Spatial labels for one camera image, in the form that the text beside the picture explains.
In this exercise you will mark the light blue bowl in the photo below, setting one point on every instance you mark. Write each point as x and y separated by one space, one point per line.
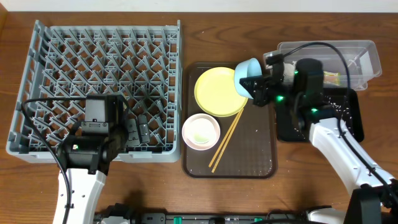
245 69

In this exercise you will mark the pink round bowl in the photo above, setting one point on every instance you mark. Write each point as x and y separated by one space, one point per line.
200 147

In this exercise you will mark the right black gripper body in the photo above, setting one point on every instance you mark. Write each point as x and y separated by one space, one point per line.
267 88

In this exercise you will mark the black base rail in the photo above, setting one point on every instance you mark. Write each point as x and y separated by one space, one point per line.
180 218

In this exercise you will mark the white paper cup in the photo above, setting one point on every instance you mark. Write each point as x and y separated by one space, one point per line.
201 131

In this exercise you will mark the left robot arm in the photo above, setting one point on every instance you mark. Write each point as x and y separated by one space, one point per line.
87 152

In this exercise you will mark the brown plastic serving tray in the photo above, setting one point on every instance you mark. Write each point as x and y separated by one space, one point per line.
251 151

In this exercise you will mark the white tissue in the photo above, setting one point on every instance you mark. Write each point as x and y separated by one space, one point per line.
289 72

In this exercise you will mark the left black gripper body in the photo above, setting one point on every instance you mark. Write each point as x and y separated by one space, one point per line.
137 130

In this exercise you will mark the yellow round plate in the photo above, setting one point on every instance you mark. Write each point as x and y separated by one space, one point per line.
215 93

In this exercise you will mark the green orange snack wrapper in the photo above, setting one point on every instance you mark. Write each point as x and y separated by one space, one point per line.
331 78

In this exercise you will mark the grey dishwasher rack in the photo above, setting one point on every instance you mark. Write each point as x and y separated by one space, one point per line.
142 63

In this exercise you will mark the black waste tray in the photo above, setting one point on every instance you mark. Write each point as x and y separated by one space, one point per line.
285 128

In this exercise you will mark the rice food scraps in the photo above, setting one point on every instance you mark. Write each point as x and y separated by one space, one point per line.
351 112

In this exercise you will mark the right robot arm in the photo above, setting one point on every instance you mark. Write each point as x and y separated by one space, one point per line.
373 191

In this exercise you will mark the clear plastic waste bin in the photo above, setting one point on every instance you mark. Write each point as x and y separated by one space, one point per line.
361 57

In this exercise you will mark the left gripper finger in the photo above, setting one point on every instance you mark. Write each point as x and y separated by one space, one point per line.
143 129
133 134

